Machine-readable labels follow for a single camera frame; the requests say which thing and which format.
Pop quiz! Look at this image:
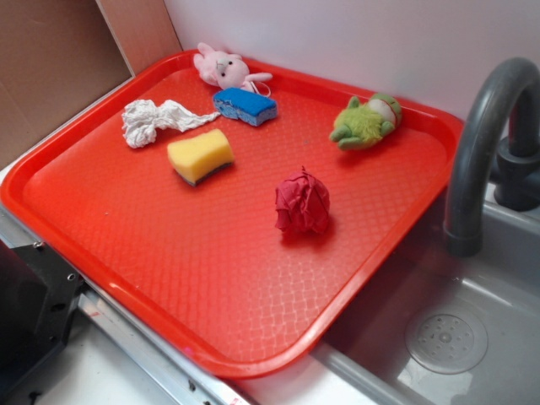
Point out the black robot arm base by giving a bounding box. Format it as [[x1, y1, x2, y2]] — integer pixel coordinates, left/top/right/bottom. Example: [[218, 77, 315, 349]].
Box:
[[1, 243, 82, 401]]

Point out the crumpled white paper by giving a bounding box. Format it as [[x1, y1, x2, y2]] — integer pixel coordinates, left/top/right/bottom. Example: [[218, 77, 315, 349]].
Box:
[[121, 100, 220, 149]]

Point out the crumpled red paper ball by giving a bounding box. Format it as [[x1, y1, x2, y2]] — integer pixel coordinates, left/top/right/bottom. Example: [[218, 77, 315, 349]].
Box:
[[275, 167, 330, 234]]

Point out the red plastic tray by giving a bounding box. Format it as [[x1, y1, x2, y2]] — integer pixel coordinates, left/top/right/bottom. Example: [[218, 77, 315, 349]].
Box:
[[1, 51, 462, 379]]

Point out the yellow sponge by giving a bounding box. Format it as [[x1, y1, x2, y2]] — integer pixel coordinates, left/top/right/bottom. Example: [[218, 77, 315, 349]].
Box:
[[167, 129, 235, 186]]

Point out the blue sponge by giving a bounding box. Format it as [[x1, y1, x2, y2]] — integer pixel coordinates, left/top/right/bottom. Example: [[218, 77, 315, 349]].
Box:
[[213, 88, 278, 127]]

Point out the green plush frog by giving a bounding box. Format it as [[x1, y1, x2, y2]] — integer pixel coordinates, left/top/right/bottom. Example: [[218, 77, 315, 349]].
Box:
[[329, 93, 402, 151]]

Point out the pink plush bunny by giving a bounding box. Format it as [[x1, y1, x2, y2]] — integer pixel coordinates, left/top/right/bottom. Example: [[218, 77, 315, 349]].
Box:
[[193, 42, 273, 94]]

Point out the grey toy sink basin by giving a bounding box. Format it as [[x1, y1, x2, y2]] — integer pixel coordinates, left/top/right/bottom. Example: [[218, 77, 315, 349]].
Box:
[[311, 197, 540, 405]]

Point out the sink drain strainer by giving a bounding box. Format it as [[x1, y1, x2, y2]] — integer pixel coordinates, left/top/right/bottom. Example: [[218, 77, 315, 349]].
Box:
[[405, 310, 489, 375]]

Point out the grey toy faucet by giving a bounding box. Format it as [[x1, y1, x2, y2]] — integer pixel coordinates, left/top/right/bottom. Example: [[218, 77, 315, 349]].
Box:
[[444, 57, 539, 257]]

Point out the brown cardboard panel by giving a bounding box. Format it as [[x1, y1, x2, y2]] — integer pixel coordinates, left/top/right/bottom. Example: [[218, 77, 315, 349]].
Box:
[[1, 1, 181, 167]]

